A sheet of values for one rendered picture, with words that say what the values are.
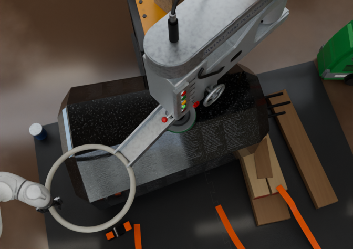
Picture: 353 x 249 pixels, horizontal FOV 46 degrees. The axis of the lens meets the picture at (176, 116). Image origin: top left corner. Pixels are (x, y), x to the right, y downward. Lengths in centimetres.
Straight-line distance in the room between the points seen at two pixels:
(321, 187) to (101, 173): 163
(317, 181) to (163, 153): 129
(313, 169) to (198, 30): 185
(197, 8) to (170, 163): 111
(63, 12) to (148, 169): 195
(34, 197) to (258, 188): 162
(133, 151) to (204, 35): 90
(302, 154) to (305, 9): 138
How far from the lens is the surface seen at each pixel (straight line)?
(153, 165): 255
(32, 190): 204
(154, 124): 232
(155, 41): 170
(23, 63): 383
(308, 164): 329
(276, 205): 315
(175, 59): 165
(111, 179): 257
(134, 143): 235
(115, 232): 315
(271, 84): 353
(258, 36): 227
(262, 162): 308
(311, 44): 381
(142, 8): 292
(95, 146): 238
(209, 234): 314
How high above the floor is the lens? 314
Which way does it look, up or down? 69 degrees down
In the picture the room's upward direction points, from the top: 3 degrees counter-clockwise
